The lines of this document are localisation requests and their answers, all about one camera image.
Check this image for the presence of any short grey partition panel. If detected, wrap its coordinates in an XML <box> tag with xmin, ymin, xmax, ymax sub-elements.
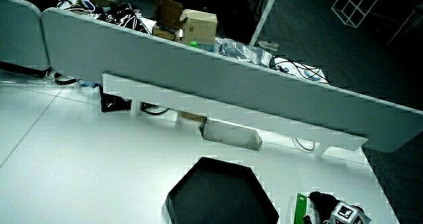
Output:
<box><xmin>0</xmin><ymin>0</ymin><xmax>51</xmax><ymax>71</ymax></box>

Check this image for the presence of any person's right hand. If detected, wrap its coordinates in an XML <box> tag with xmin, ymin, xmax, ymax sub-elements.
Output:
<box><xmin>308</xmin><ymin>190</ymin><xmax>371</xmax><ymax>224</ymax></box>

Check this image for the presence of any long grey partition panel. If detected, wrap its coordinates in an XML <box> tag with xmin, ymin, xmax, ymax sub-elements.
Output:
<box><xmin>40</xmin><ymin>7</ymin><xmax>423</xmax><ymax>153</ymax></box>

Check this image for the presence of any white wire frame rack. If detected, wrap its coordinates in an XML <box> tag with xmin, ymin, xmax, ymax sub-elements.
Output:
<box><xmin>331</xmin><ymin>0</ymin><xmax>388</xmax><ymax>29</ymax></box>

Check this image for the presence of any white device with black cables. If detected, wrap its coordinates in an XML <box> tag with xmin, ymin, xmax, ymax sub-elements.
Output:
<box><xmin>271</xmin><ymin>56</ymin><xmax>329</xmax><ymax>85</ymax></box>

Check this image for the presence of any blue and white device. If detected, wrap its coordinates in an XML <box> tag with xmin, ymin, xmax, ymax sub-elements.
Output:
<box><xmin>78</xmin><ymin>0</ymin><xmax>96</xmax><ymax>13</ymax></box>

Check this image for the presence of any white table leg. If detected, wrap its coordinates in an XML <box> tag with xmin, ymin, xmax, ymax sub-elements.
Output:
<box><xmin>249</xmin><ymin>0</ymin><xmax>280</xmax><ymax>47</ymax></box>

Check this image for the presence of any green medicine box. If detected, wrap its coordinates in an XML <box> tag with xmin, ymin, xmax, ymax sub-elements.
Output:
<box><xmin>293</xmin><ymin>192</ymin><xmax>309</xmax><ymax>224</ymax></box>

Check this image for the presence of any black box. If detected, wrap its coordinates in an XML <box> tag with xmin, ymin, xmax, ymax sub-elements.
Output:
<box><xmin>99</xmin><ymin>85</ymin><xmax>132</xmax><ymax>113</ymax></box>

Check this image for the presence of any open brown cardboard box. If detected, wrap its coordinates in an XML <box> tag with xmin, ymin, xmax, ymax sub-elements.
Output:
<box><xmin>152</xmin><ymin>0</ymin><xmax>184</xmax><ymax>30</ymax></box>

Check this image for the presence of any black hexagonal tray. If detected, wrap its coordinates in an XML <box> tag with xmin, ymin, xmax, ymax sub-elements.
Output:
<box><xmin>164</xmin><ymin>156</ymin><xmax>280</xmax><ymax>224</ymax></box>

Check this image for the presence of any closed beige cardboard box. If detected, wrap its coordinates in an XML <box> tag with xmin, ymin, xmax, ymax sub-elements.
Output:
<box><xmin>178</xmin><ymin>9</ymin><xmax>218</xmax><ymax>47</ymax></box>

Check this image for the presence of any black cable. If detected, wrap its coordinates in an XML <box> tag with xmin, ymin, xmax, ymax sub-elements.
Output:
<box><xmin>141</xmin><ymin>101</ymin><xmax>170</xmax><ymax>116</ymax></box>

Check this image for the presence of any clear plastic bag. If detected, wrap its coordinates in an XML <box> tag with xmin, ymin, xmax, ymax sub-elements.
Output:
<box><xmin>213</xmin><ymin>36</ymin><xmax>274</xmax><ymax>68</ymax></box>

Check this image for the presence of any small brown cardboard box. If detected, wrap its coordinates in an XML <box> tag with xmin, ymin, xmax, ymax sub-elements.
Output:
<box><xmin>151</xmin><ymin>24</ymin><xmax>176</xmax><ymax>42</ymax></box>

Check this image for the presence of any white rectangular box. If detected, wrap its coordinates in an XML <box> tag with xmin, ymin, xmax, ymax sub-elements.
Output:
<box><xmin>199</xmin><ymin>118</ymin><xmax>264</xmax><ymax>151</ymax></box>

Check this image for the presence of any white desk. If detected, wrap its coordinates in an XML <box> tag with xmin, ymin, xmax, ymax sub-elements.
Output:
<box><xmin>0</xmin><ymin>68</ymin><xmax>401</xmax><ymax>224</ymax></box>

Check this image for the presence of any white cable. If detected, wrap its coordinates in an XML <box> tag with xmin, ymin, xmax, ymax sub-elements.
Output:
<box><xmin>291</xmin><ymin>137</ymin><xmax>317</xmax><ymax>153</ymax></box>

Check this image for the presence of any white shoe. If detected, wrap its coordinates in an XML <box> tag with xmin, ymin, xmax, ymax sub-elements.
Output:
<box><xmin>257</xmin><ymin>40</ymin><xmax>280</xmax><ymax>52</ymax></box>

